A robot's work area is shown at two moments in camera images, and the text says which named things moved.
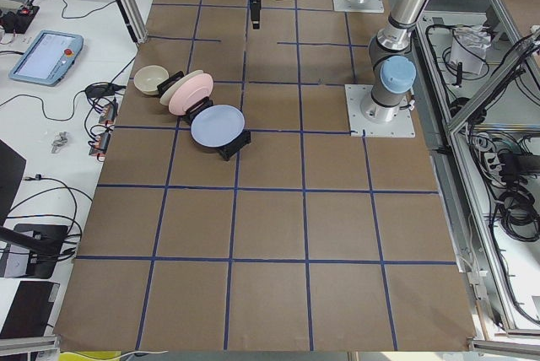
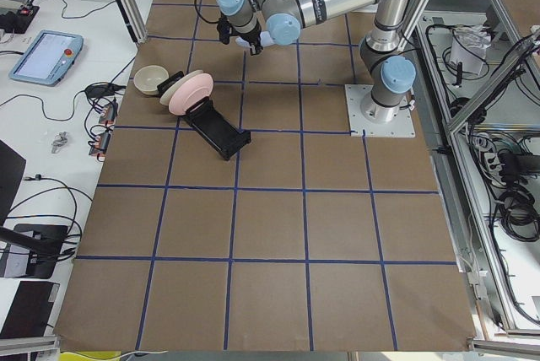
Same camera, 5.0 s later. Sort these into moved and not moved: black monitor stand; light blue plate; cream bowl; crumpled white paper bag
Moved: light blue plate
Not moved: black monitor stand; cream bowl; crumpled white paper bag
